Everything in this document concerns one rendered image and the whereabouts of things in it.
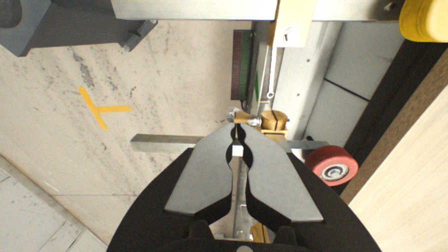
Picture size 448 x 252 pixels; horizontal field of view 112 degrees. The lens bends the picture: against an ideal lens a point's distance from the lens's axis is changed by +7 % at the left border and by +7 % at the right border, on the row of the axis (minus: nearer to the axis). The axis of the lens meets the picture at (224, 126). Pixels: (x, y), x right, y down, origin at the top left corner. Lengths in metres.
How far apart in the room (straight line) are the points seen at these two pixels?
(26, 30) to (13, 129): 1.79
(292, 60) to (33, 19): 0.77
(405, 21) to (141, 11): 0.34
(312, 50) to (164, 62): 0.95
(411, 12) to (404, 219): 0.44
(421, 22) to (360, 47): 0.21
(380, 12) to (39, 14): 0.80
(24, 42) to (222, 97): 0.93
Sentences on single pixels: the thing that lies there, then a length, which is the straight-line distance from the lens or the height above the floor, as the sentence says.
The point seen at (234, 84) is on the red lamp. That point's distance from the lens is 0.42.
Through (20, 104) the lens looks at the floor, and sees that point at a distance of 2.21.
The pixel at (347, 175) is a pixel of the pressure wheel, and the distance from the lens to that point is 0.37.
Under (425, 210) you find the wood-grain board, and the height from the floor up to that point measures 0.90.
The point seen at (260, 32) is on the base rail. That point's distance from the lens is 0.41.
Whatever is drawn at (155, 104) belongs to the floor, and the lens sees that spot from 1.37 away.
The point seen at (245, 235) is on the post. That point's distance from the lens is 0.72.
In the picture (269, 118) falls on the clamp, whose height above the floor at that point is 0.86.
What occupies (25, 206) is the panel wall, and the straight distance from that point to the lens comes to 3.20.
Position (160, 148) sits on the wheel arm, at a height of 0.86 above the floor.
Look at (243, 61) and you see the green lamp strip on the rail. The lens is 0.41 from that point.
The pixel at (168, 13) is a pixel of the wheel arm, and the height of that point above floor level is 0.83.
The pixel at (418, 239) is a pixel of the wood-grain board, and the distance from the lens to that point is 0.70.
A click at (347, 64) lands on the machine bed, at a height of 0.70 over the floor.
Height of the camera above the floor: 1.11
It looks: 58 degrees down
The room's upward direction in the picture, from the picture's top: 174 degrees counter-clockwise
